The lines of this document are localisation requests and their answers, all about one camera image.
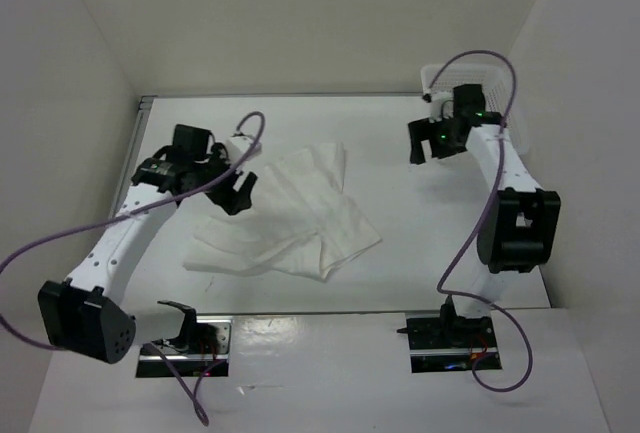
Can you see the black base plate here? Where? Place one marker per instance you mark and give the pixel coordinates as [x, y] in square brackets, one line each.
[437, 348]
[207, 353]

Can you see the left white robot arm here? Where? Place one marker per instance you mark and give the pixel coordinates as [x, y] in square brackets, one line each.
[83, 313]

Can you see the white pleated skirt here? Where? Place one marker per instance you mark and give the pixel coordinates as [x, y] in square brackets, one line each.
[300, 223]

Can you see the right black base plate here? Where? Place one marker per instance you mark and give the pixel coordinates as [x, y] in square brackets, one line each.
[437, 348]

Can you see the white plastic mesh basket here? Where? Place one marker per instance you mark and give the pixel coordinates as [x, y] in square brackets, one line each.
[496, 84]

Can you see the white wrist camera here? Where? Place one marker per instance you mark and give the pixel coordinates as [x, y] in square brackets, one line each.
[241, 146]
[439, 105]

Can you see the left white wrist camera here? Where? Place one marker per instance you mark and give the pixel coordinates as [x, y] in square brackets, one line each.
[241, 146]

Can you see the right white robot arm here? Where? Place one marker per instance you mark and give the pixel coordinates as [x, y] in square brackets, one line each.
[516, 230]

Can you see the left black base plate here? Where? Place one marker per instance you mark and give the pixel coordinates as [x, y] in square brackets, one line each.
[207, 353]

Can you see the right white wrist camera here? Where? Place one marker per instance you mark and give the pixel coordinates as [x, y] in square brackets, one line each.
[439, 105]

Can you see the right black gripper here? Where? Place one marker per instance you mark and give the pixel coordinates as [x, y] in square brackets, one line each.
[421, 130]

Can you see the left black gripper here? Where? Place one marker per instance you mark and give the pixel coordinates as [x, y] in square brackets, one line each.
[233, 200]

